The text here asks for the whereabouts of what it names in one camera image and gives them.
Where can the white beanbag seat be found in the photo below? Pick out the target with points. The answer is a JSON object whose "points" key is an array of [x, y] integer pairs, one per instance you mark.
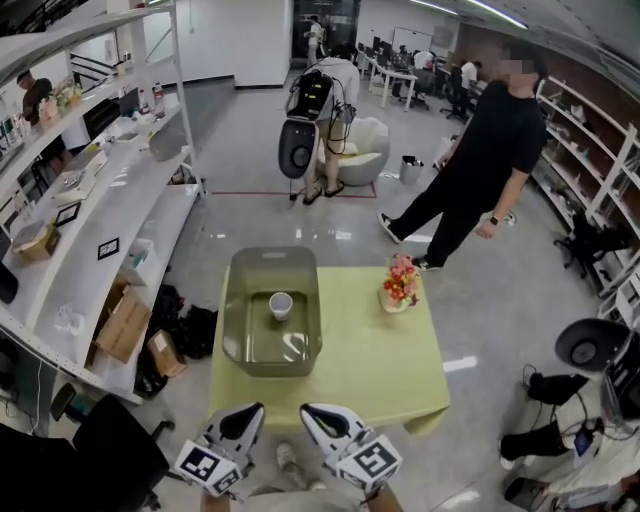
{"points": [[365, 150]]}

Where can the black plastic bags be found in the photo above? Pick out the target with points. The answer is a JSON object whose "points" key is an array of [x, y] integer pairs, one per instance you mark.
{"points": [[200, 330]]}

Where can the olive green plastic basin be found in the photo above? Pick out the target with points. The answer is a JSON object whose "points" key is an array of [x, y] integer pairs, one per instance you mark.
{"points": [[240, 320]]}

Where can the person's right forearm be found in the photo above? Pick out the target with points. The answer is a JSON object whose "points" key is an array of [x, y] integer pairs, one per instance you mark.
{"points": [[382, 502]]}

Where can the person's own shoe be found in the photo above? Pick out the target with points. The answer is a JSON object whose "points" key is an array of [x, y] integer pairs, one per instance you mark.
{"points": [[286, 455]]}

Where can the grey waste bin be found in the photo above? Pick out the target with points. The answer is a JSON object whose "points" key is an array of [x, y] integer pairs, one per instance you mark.
{"points": [[411, 172]]}

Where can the black office chair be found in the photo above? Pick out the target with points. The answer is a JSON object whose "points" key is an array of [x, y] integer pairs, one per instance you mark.
{"points": [[115, 450], [457, 92], [590, 240]]}

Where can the black picture frame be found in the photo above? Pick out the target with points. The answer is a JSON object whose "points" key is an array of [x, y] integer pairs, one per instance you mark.
{"points": [[108, 248], [67, 215]]}

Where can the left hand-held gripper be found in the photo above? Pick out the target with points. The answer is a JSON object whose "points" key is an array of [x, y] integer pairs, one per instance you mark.
{"points": [[205, 465]]}

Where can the white shelving by brick wall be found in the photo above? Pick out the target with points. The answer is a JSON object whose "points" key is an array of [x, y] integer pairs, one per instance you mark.
{"points": [[600, 150]]}

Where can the white plastic basket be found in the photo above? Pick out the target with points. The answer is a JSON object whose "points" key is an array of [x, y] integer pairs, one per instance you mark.
{"points": [[137, 262]]}

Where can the ceiling light strips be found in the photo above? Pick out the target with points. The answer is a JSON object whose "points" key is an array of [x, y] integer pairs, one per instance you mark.
{"points": [[500, 14]]}

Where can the white office desk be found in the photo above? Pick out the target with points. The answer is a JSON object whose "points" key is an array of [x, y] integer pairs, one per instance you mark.
{"points": [[395, 75]]}

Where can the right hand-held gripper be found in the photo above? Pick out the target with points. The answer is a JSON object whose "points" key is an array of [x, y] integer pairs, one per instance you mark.
{"points": [[370, 462]]}

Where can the pot of colourful flowers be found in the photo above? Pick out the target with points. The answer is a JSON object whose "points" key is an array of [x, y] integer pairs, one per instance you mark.
{"points": [[400, 287]]}

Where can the small closed cardboard box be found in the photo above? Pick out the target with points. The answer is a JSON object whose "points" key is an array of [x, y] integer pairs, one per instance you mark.
{"points": [[167, 352]]}

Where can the white face mask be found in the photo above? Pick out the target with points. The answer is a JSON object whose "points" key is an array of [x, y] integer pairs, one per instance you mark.
{"points": [[70, 320]]}

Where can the white cup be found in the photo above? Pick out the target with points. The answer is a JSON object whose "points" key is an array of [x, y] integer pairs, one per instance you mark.
{"points": [[281, 305]]}

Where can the large open cardboard box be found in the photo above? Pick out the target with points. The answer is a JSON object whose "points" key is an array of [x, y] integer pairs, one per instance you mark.
{"points": [[122, 325]]}

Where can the yellow-green tablecloth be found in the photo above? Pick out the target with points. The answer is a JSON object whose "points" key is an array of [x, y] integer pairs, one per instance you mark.
{"points": [[370, 365]]}

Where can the white whiteboard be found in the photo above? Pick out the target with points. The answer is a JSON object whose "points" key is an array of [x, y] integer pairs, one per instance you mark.
{"points": [[412, 40]]}

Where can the long white shelving unit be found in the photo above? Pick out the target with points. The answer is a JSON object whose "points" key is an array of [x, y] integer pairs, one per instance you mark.
{"points": [[100, 200]]}

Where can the person's own torso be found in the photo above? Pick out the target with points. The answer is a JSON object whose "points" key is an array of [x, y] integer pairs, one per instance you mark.
{"points": [[300, 502]]}

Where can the person's left forearm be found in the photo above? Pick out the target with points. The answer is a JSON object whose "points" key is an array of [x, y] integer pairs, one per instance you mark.
{"points": [[217, 504]]}

